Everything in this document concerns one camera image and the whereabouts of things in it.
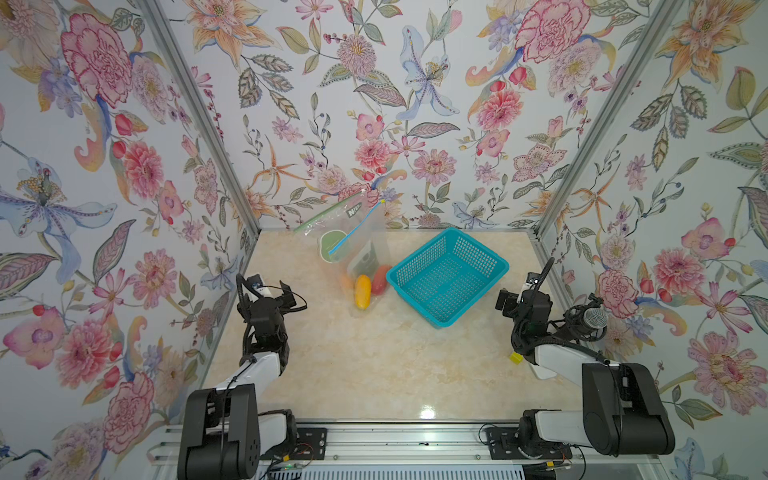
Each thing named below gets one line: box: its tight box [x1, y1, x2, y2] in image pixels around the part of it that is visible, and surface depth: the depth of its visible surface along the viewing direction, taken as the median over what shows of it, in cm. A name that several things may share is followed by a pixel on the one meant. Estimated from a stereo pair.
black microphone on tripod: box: [548, 292, 608, 344], surface depth 77 cm
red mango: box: [372, 265, 392, 296], surface depth 102 cm
